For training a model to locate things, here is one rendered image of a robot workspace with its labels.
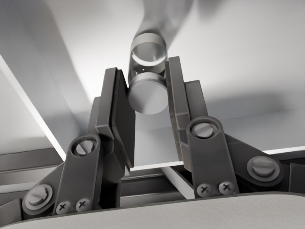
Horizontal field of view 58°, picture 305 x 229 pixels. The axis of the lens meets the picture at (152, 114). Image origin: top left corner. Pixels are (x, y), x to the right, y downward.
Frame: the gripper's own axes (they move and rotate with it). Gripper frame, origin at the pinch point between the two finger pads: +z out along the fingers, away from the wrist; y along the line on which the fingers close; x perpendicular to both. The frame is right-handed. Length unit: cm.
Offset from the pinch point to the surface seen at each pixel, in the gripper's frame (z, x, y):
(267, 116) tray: 5.2, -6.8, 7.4
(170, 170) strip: 4.1, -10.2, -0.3
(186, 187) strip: 2.6, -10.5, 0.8
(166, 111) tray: 5.7, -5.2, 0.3
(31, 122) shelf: 6.0, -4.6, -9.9
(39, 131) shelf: 6.0, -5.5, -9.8
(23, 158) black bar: 5.1, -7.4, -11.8
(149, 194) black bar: 4.0, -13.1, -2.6
